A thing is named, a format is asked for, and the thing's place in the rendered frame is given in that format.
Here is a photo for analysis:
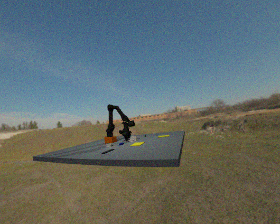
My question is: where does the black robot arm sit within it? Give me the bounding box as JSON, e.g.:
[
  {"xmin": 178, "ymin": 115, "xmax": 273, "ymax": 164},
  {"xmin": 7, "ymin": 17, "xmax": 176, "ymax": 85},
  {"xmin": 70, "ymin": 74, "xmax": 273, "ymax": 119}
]
[{"xmin": 106, "ymin": 105, "xmax": 135, "ymax": 137}]

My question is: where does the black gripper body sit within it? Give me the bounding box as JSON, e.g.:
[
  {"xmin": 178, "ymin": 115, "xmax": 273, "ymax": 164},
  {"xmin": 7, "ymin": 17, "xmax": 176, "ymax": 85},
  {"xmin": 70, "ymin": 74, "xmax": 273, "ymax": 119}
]
[{"xmin": 122, "ymin": 127, "xmax": 132, "ymax": 136}]

